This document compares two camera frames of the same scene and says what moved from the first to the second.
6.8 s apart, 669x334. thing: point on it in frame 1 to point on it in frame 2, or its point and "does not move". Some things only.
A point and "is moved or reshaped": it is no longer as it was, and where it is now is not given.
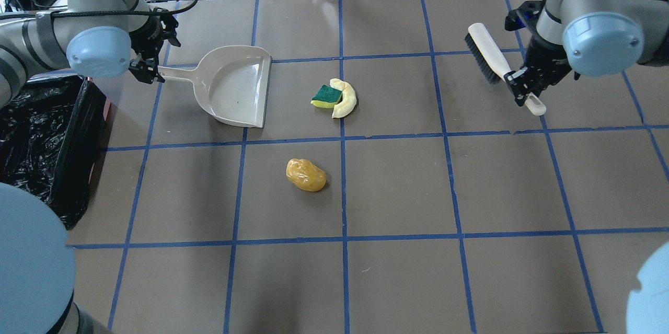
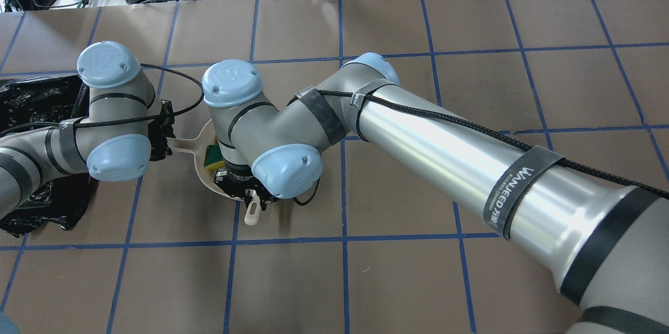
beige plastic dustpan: (232, 83) is moved or reshaped
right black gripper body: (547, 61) to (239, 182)
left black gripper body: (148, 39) to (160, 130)
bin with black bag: (50, 134) does not move
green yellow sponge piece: (326, 97) is moved or reshaped
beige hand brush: (492, 62) to (252, 212)
